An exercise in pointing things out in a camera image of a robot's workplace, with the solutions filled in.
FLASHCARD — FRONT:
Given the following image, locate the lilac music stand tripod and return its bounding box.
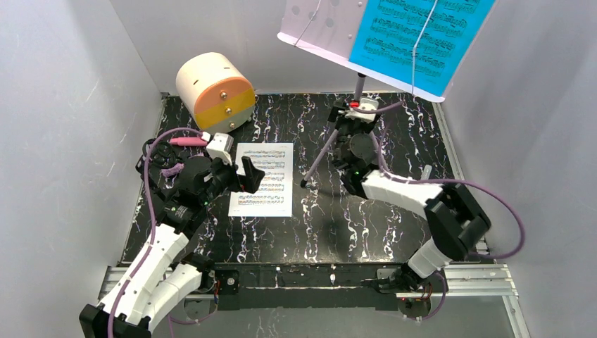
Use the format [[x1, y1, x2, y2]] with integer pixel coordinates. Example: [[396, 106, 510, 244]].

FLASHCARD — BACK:
[[277, 0, 498, 189]]

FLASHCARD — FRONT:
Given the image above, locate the white sheet music page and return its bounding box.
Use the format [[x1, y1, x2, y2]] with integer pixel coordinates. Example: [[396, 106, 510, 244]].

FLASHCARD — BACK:
[[228, 143, 294, 217]]

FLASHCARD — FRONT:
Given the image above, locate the silver mesh studio microphone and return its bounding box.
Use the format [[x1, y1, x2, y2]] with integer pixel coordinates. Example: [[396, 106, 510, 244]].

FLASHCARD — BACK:
[[161, 163, 184, 177]]

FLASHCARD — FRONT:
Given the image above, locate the pink microphone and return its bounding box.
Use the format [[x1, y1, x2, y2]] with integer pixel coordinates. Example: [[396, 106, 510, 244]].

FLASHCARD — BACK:
[[169, 137, 208, 146]]

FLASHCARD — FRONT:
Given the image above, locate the black tripod microphone stand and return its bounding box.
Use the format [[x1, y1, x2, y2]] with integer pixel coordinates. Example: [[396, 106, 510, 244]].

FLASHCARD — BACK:
[[135, 139, 184, 189]]

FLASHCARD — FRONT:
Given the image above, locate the blue sheet music page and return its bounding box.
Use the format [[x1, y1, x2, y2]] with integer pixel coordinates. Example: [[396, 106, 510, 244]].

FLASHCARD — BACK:
[[348, 0, 494, 97]]

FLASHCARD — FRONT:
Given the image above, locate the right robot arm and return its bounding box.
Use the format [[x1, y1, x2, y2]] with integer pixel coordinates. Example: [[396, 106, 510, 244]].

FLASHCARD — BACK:
[[328, 115, 491, 289]]

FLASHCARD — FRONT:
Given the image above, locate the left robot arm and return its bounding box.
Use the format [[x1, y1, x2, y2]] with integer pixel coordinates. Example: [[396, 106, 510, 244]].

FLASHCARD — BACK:
[[79, 156, 265, 337]]

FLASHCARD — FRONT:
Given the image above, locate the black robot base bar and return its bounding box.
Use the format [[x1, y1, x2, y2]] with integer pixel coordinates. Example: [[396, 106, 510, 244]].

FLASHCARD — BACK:
[[170, 262, 432, 313]]

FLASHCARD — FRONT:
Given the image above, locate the round pastel drawer cabinet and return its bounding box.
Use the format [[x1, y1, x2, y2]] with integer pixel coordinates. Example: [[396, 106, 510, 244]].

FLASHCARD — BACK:
[[175, 52, 256, 134]]

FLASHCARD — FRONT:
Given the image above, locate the orange grey marker pen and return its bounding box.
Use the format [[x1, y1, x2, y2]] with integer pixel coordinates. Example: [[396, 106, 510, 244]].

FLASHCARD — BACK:
[[421, 164, 433, 180]]

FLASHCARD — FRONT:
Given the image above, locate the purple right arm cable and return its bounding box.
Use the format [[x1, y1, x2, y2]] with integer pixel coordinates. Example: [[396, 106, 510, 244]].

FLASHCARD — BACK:
[[359, 100, 527, 322]]

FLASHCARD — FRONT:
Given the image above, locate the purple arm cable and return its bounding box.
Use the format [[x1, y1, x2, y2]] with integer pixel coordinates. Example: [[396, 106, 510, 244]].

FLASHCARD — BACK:
[[359, 100, 527, 322], [106, 127, 208, 338]]

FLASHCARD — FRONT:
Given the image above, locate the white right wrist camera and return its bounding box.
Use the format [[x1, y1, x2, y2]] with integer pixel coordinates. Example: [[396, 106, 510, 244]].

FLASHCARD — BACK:
[[344, 96, 379, 123]]

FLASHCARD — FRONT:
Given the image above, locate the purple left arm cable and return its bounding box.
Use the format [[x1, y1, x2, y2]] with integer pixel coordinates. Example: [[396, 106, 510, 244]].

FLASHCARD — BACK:
[[106, 127, 208, 338]]

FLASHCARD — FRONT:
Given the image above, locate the aluminium rail right edge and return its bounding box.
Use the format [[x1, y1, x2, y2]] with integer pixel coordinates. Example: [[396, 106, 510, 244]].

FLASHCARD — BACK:
[[429, 89, 533, 338]]

